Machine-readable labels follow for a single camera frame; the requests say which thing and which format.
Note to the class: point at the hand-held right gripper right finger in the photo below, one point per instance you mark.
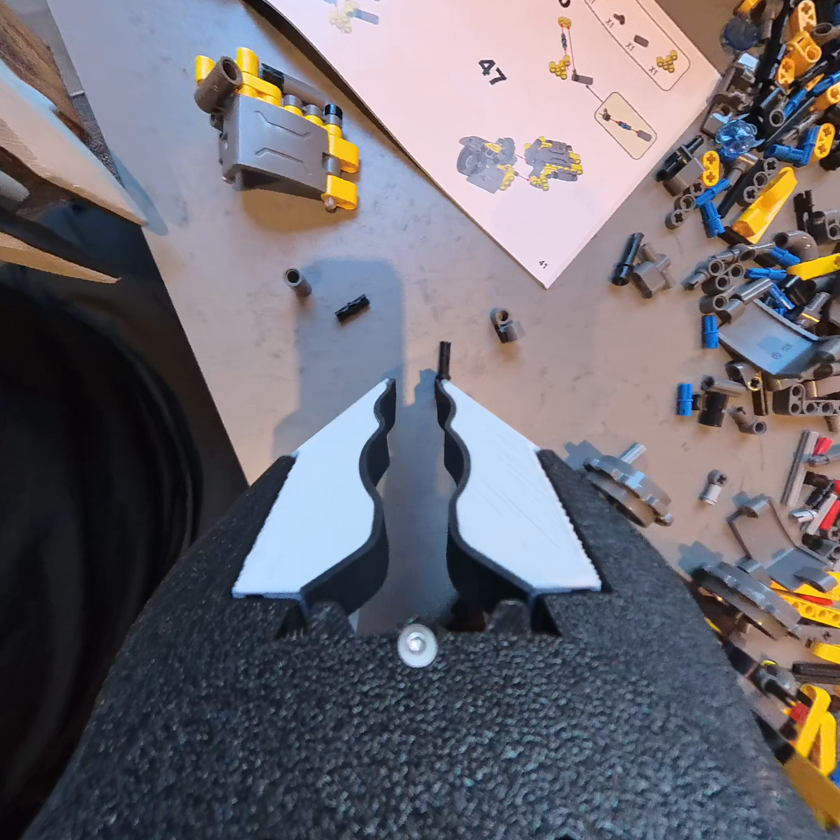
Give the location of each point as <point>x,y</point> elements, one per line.
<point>525,518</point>

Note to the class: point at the yellow grey brick vehicle model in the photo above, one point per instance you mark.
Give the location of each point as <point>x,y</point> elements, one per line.
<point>630,485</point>

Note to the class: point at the short black ridged pin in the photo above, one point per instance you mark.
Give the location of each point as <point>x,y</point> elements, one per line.
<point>353,308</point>

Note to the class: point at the pile of loose brick parts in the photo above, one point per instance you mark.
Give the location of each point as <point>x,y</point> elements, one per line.
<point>754,262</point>

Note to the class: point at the grey elbow pipe brick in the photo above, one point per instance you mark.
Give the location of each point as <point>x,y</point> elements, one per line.
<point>804,241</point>

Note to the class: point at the person's blue trouser leg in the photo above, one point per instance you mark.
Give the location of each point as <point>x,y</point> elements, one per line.
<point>164,328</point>

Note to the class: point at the instruction booklet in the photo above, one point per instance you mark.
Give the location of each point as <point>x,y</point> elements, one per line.
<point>459,98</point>

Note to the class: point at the grey yellow brick assembly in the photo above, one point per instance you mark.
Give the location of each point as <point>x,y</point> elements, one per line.
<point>275,138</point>

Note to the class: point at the grey bush piece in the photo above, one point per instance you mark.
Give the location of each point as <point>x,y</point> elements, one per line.
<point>298,282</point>

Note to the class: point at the black grey joint brick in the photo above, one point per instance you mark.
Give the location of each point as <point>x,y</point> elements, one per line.
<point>646,269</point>

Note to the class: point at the grey double-hole connector brick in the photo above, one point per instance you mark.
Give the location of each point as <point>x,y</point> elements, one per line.
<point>506,326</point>

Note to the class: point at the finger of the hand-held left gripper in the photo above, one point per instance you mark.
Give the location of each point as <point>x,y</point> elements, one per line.
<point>39,253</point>
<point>52,144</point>

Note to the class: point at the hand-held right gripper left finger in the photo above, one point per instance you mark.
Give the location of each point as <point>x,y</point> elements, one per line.
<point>308,518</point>

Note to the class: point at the wooden beam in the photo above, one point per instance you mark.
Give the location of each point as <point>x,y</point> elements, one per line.
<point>33,52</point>

